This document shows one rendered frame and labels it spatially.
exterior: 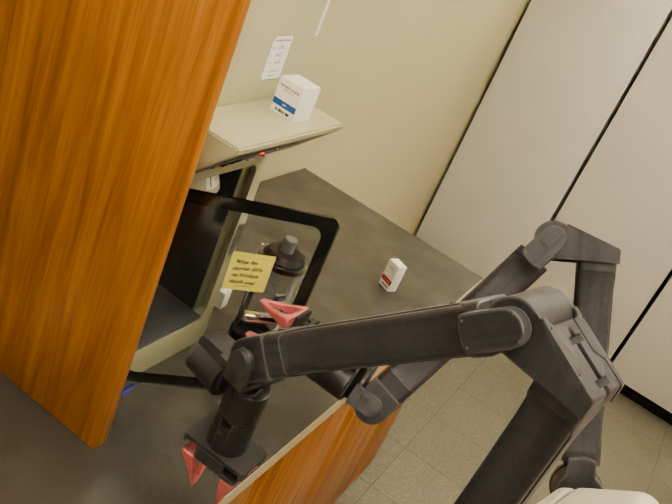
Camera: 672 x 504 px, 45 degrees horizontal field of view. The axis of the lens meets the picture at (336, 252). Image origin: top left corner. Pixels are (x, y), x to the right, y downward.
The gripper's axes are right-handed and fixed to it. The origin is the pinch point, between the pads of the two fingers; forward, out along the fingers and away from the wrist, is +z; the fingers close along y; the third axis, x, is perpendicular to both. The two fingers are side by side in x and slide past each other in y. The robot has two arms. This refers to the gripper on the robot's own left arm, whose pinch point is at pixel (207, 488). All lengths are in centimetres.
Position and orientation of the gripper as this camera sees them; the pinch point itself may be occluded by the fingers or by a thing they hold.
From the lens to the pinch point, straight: 120.0
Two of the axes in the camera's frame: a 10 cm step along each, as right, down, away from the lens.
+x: -4.7, 2.5, -8.4
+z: -3.6, 8.2, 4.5
